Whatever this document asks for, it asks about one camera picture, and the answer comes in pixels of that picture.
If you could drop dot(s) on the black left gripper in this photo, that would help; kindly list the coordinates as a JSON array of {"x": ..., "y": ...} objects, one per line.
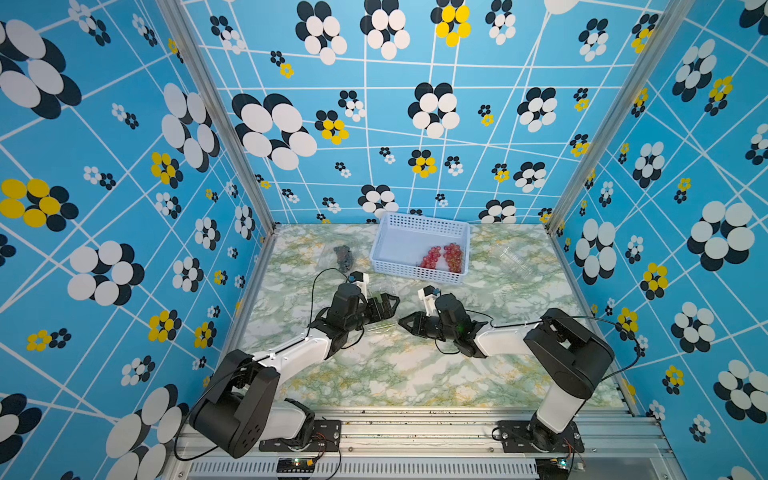
[{"x": 388, "y": 310}]

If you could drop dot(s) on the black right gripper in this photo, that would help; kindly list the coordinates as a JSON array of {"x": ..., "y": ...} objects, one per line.
[{"x": 418, "y": 323}]

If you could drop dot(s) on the black grape bunch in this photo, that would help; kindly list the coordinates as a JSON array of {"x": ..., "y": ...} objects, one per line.
[{"x": 344, "y": 257}]

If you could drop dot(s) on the clear plastic clamshell container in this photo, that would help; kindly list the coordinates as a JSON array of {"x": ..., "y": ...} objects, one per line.
[{"x": 327, "y": 258}]

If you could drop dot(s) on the white perforated plastic basket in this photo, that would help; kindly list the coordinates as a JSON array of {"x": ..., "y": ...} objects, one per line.
[{"x": 403, "y": 240}]

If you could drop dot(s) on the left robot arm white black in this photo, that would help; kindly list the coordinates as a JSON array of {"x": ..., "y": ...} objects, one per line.
[{"x": 239, "y": 409}]

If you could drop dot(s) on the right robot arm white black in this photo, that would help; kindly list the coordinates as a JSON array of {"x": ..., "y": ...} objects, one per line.
[{"x": 575, "y": 359}]

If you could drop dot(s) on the left green circuit board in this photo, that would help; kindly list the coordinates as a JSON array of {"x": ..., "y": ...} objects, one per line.
[{"x": 296, "y": 466}]

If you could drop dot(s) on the green circuit board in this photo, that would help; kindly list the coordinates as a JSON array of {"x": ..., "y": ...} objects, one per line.
[
  {"x": 552, "y": 469},
  {"x": 296, "y": 466}
]

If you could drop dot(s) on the right green circuit board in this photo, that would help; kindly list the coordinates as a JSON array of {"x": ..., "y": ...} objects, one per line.
[{"x": 552, "y": 469}]

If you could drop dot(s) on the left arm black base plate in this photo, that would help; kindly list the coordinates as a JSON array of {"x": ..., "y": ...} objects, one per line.
[{"x": 325, "y": 437}]

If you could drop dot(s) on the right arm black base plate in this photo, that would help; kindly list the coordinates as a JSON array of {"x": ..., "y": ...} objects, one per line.
[{"x": 517, "y": 436}]

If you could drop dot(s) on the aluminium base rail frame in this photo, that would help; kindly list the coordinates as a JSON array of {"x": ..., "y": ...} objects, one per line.
[{"x": 447, "y": 443}]

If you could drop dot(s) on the aluminium corner post left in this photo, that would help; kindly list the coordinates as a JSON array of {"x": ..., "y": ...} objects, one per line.
[{"x": 182, "y": 32}]

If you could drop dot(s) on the aluminium corner post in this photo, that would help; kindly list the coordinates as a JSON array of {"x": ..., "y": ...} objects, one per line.
[
  {"x": 669, "y": 23},
  {"x": 182, "y": 32}
]

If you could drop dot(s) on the aluminium corner post right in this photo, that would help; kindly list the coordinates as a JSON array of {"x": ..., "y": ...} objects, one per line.
[{"x": 669, "y": 23}]

